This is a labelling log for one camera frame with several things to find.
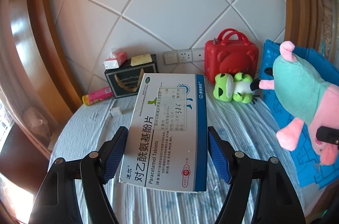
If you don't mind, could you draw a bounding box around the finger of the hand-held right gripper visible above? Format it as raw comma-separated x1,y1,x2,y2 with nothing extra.
317,126,339,145

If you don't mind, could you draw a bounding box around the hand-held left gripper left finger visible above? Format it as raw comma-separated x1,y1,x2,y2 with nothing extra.
28,126,129,224

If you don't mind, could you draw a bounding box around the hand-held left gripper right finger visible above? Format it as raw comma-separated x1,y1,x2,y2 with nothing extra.
207,126,301,224

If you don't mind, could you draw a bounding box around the white blue medicine box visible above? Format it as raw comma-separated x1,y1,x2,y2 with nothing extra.
118,73,207,193

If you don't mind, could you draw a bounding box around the pink pig plush teal dress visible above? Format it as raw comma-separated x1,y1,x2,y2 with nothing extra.
249,41,339,165

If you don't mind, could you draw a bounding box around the pink snack can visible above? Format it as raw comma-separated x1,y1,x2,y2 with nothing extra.
83,86,113,106

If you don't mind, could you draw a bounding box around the green white frog plush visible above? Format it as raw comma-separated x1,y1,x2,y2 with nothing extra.
232,72,255,104

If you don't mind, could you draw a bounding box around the striped light blue bedspread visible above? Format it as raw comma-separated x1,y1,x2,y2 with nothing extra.
48,78,326,224

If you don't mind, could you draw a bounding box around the red white tissue pack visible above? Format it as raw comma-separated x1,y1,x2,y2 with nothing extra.
104,51,127,69

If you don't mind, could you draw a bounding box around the red bear suitcase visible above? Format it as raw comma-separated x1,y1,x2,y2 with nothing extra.
204,29,259,84

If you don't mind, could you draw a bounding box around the flat gold box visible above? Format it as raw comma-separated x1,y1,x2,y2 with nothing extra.
131,55,157,66

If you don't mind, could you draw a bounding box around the black gift bag gold handle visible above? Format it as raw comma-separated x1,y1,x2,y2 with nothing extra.
104,55,159,97

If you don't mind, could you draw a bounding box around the white wall socket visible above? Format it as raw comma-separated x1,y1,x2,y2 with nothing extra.
178,49,193,64
192,48,206,62

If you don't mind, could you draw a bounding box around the white wall switch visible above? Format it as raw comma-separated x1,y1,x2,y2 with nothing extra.
163,51,179,65

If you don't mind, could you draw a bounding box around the wooden headboard frame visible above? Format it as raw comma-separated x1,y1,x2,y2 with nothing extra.
0,0,339,161

